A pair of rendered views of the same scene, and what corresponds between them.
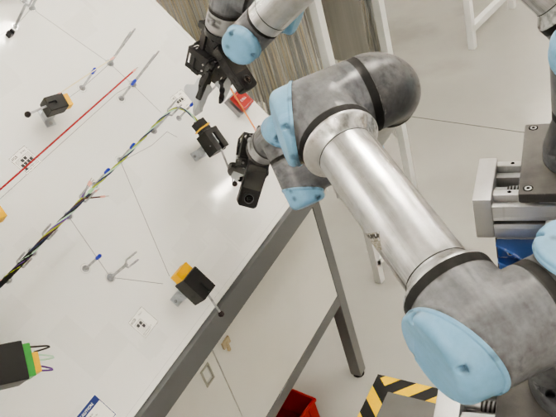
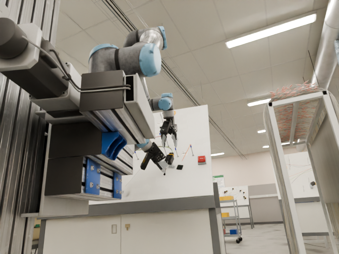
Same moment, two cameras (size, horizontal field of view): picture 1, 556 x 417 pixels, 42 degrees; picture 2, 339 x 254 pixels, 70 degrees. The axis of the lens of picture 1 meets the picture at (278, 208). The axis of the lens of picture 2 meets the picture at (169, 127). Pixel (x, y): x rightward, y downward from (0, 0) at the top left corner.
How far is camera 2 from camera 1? 1.96 m
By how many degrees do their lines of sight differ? 82
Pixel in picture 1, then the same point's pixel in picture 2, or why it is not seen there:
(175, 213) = (146, 175)
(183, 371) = (99, 208)
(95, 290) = not seen: hidden behind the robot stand
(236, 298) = (132, 206)
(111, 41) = (182, 135)
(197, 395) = (106, 231)
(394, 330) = not seen: outside the picture
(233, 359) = (128, 237)
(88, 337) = not seen: hidden behind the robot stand
